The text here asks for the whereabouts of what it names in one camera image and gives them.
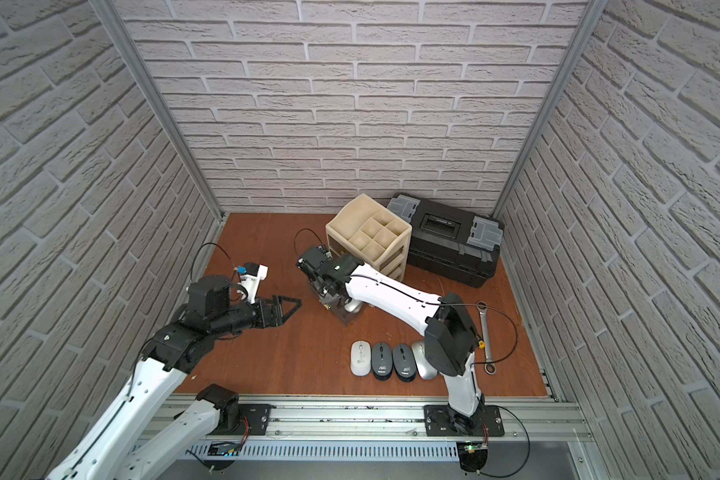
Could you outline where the white computer mouse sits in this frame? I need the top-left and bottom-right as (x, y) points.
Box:
(350, 340), (372, 377)

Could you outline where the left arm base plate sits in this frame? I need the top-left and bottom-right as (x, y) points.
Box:
(212, 403), (273, 436)

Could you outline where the silver combination wrench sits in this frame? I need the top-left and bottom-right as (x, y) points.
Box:
(476, 301), (497, 375)

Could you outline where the clear bottom drawer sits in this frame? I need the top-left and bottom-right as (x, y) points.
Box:
(319, 289), (365, 326)

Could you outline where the dark grey computer mouse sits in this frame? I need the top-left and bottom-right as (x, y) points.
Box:
(392, 343), (417, 383)
(371, 342), (394, 381)

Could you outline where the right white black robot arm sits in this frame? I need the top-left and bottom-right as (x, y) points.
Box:
(297, 246), (484, 418)

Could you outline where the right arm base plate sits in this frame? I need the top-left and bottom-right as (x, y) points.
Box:
(423, 405), (505, 438)

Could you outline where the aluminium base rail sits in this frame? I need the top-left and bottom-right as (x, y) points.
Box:
(116, 394), (595, 445)

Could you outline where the black plastic toolbox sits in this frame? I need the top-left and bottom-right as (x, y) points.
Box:
(388, 193), (504, 288)

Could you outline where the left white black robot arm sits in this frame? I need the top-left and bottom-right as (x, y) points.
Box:
(48, 275), (301, 479)

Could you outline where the beige drawer organizer cabinet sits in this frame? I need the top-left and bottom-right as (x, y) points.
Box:
(325, 194), (412, 282)

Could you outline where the silver computer mouse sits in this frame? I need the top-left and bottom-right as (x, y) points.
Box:
(411, 340), (438, 380)
(343, 299), (364, 315)

